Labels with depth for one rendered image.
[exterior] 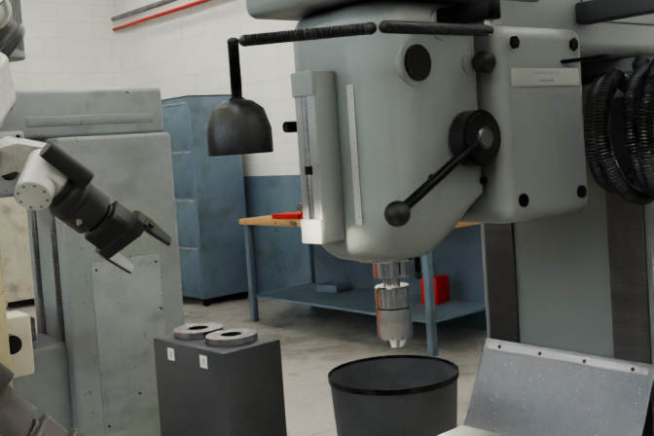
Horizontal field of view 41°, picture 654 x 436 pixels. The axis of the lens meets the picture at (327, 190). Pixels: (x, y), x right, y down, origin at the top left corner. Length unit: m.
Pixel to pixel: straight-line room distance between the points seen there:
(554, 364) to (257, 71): 7.30
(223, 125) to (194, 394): 0.71
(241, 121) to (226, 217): 7.59
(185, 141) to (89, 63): 2.81
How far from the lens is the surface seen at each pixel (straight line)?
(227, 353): 1.47
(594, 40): 1.35
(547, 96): 1.23
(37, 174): 1.59
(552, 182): 1.23
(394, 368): 3.48
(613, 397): 1.41
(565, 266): 1.45
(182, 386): 1.59
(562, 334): 1.48
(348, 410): 3.12
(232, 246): 8.59
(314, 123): 1.06
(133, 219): 1.66
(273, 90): 8.39
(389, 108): 1.05
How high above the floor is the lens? 1.46
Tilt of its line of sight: 3 degrees down
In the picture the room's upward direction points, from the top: 4 degrees counter-clockwise
